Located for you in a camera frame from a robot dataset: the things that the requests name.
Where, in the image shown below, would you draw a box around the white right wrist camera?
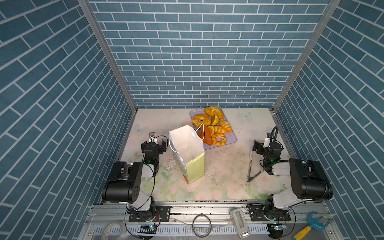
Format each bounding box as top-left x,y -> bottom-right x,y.
263,133 -> 271,148

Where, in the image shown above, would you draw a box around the white paper gift bag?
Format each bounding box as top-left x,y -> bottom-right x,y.
169,125 -> 206,184

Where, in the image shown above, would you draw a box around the red-orange triangular bread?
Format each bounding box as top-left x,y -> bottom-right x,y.
199,125 -> 213,146

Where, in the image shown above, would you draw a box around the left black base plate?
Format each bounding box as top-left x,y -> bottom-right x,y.
128,206 -> 171,223

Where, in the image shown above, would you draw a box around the striped long bread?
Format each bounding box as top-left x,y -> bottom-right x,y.
208,126 -> 227,136

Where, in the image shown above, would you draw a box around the braided croissant bread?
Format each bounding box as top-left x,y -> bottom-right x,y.
219,120 -> 233,133

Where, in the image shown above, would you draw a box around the white handheld device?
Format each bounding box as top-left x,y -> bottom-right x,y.
230,208 -> 250,239

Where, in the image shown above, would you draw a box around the sugared oval bread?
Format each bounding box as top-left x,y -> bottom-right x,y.
204,106 -> 224,119

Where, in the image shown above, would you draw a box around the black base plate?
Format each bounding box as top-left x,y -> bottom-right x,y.
128,206 -> 171,223
246,203 -> 291,222

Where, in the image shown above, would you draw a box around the round flower bun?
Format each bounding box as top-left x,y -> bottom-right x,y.
192,114 -> 212,128

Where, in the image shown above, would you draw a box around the small yellow horn bread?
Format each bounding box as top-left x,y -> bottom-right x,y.
211,114 -> 220,126

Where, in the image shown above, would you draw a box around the twisted ring doughnut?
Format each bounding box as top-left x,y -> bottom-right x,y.
212,133 -> 227,147

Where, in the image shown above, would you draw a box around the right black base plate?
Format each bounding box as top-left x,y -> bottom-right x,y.
246,203 -> 291,222

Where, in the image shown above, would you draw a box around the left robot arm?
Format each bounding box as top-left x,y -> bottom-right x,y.
102,140 -> 171,223

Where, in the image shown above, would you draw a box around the metal kitchen tongs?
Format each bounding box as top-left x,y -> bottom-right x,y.
245,150 -> 265,186

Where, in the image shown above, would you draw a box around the blue yellow wrench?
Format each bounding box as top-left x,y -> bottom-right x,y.
293,212 -> 330,240

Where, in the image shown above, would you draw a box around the clear tape roll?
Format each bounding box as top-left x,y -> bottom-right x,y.
101,222 -> 127,240

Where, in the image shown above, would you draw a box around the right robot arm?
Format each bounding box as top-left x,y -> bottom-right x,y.
248,140 -> 333,222

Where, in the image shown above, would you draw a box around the black cable ring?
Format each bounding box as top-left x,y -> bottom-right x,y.
191,213 -> 213,238

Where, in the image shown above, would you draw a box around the lilac plastic tray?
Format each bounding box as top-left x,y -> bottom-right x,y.
190,106 -> 237,150

